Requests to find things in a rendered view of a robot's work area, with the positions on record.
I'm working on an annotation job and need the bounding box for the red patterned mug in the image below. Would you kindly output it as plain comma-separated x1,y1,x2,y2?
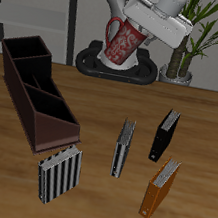
99,14,152,70

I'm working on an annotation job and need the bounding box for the dark brown desk caddy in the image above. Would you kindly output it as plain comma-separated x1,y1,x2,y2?
0,30,99,162

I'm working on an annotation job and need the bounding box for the wide black-and-white striped book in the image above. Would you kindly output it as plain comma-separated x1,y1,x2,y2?
31,139,86,210

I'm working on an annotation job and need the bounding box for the black book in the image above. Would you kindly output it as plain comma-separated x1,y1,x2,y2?
148,106,183,166

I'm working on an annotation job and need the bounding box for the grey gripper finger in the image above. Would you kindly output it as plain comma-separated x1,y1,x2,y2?
143,34,158,49

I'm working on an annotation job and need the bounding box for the green pot plant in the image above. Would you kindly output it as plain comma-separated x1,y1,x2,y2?
157,0,218,93

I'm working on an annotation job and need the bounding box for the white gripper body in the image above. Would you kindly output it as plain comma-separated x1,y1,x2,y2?
117,0,199,52

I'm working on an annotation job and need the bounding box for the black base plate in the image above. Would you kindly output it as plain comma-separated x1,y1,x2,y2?
73,37,163,89

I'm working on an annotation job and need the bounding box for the orange book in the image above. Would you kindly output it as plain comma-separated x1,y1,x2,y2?
138,154,183,218

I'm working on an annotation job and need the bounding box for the dark grey vertical post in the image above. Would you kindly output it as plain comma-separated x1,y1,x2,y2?
55,0,84,67

